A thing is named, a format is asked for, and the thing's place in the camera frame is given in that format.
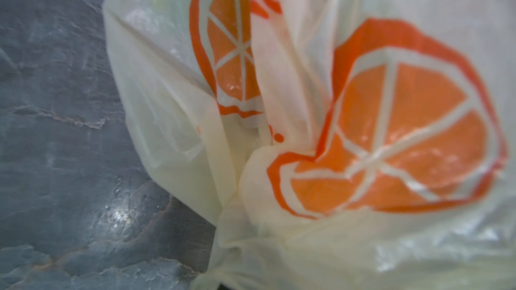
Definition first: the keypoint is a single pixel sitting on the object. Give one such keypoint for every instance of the cream plastic bag orange print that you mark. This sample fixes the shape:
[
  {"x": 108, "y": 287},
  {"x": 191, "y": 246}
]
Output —
[{"x": 334, "y": 144}]

